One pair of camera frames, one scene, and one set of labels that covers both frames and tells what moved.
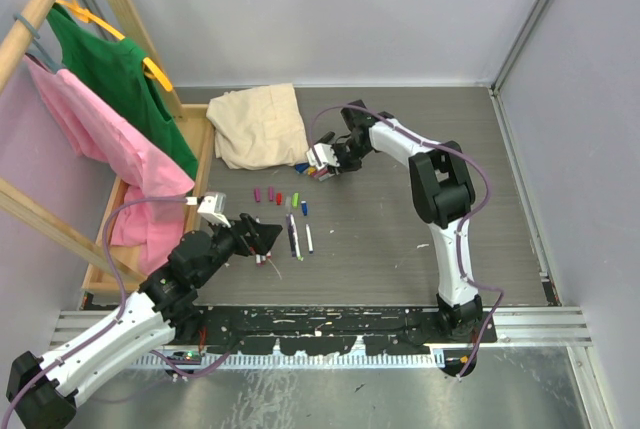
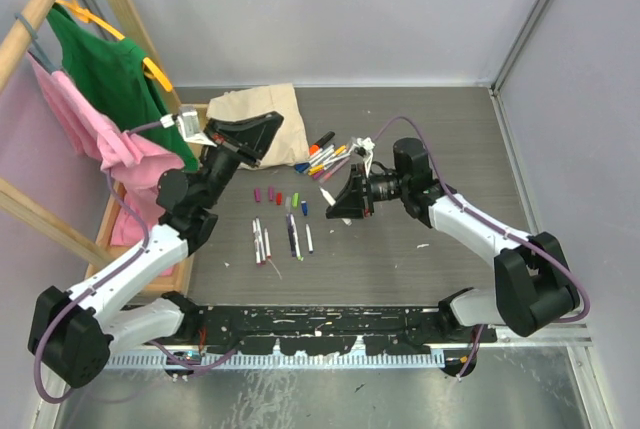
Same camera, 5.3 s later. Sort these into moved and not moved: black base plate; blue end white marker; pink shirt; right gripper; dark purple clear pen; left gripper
Moved: right gripper; left gripper
Not moved: black base plate; pink shirt; blue end white marker; dark purple clear pen
